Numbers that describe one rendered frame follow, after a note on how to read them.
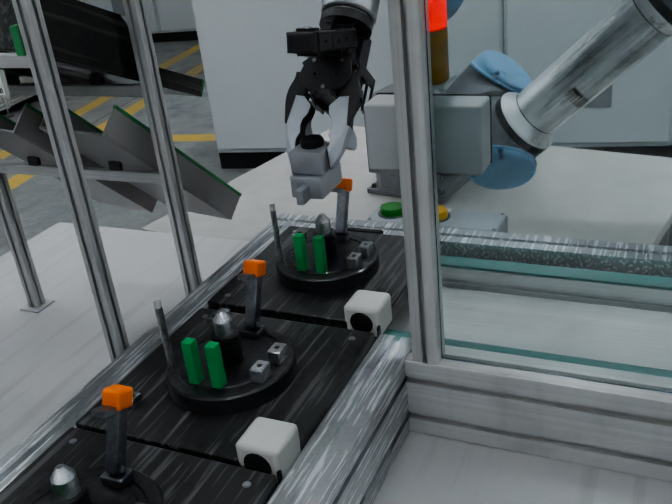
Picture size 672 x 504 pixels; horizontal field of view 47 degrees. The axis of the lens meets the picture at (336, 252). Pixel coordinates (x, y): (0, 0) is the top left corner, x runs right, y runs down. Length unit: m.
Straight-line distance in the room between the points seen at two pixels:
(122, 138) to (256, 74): 3.22
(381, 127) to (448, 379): 0.28
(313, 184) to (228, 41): 3.31
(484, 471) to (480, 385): 0.09
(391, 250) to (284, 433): 0.42
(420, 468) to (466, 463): 0.05
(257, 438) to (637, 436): 0.38
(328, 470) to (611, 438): 0.30
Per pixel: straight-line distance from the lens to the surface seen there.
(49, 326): 1.29
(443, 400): 0.88
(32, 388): 1.15
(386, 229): 1.18
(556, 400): 0.84
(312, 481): 0.73
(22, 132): 1.12
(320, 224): 1.01
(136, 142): 1.05
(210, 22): 4.26
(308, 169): 0.96
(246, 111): 4.31
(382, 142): 0.79
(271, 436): 0.73
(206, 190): 1.15
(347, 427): 0.78
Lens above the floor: 1.45
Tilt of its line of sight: 26 degrees down
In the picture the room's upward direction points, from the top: 6 degrees counter-clockwise
